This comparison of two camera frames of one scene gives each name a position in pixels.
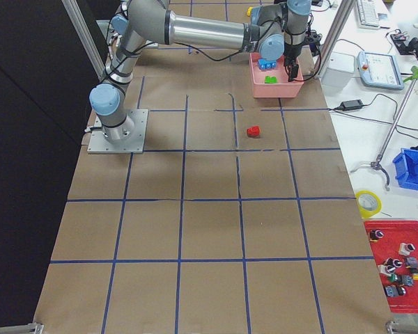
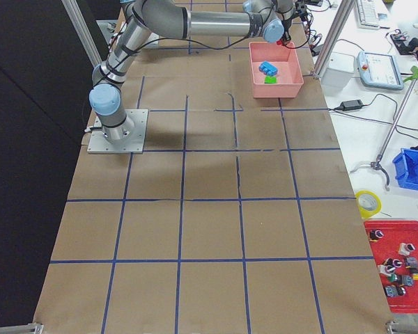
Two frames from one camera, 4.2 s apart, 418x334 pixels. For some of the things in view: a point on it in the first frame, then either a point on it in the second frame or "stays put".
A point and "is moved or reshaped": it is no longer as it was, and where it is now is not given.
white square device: [339, 72] stays put
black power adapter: [351, 105] stays put
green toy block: [269, 79] stays put
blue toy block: [265, 65] is moved or reshaped
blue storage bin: [413, 169] stays put
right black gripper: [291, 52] → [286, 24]
